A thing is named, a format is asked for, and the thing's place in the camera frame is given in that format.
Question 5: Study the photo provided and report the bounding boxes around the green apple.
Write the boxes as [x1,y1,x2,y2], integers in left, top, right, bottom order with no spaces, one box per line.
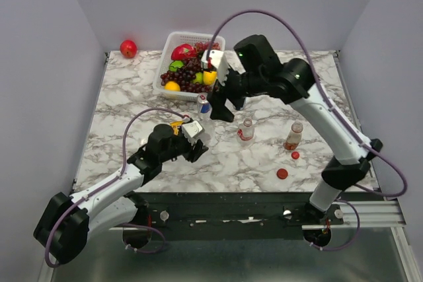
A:
[169,61,184,72]

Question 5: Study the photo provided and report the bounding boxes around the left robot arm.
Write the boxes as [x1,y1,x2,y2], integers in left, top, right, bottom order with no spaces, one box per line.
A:
[33,120,208,267]

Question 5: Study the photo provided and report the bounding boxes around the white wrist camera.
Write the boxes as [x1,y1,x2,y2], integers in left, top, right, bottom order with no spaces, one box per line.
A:
[201,50,229,86]
[181,120,205,143]

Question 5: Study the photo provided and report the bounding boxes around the dark purple grapes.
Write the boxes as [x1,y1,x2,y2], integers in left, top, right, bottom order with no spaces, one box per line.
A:
[159,56,213,93]

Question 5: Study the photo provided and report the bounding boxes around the clear water bottle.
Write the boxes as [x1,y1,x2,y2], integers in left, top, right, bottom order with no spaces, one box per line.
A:
[198,118,215,146]

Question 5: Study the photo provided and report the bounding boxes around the orange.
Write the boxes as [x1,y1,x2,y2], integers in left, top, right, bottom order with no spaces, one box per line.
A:
[164,81,180,92]

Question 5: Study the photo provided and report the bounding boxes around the red grape bunch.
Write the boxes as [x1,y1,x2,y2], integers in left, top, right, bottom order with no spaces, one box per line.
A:
[194,42,221,59]

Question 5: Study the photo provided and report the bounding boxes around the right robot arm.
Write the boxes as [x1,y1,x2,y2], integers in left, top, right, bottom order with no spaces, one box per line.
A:
[201,34,383,213]

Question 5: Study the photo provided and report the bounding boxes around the small red bottle cap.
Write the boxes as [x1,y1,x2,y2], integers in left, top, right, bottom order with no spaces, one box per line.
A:
[291,151,300,159]

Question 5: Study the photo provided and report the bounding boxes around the red apple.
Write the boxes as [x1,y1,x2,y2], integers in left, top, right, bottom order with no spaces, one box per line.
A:
[120,40,137,59]

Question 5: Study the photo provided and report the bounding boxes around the yellow candy packet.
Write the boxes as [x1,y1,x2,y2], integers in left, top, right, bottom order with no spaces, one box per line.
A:
[170,121,184,135]

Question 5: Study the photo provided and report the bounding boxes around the black mounting base frame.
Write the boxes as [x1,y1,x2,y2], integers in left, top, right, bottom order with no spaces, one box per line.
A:
[126,192,344,241]

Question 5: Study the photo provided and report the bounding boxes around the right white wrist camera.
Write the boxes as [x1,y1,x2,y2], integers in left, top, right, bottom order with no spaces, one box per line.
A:
[201,50,229,86]

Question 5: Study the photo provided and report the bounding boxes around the red dragon fruit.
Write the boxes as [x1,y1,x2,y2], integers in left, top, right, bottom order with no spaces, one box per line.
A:
[171,44,197,61]

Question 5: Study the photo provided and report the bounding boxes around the large red bottle cap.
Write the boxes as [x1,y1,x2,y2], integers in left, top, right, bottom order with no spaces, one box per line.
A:
[276,168,288,180]

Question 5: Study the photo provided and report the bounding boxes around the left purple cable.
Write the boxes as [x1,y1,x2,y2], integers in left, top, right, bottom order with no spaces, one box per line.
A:
[44,107,191,268]

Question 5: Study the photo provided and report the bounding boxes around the red bull can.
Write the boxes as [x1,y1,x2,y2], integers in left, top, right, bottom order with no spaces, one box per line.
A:
[197,92,212,120]

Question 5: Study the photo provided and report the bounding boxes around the green lime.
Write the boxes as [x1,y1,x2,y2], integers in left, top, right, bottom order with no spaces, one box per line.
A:
[192,72,204,85]

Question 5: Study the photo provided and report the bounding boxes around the red label clear bottle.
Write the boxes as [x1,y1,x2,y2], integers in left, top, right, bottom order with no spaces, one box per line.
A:
[237,118,254,146]

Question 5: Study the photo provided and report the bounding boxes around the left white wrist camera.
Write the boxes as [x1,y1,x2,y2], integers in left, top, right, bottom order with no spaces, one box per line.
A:
[181,120,205,143]

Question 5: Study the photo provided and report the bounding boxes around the brown juice bottle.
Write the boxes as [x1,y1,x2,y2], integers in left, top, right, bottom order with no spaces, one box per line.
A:
[284,122,303,151]

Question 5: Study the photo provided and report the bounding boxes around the yellow mango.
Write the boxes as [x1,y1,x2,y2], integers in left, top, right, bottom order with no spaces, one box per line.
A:
[203,71,217,86]

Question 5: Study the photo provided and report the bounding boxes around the white plastic fruit basket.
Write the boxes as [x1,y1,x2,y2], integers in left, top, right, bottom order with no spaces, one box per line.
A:
[153,32,225,102]

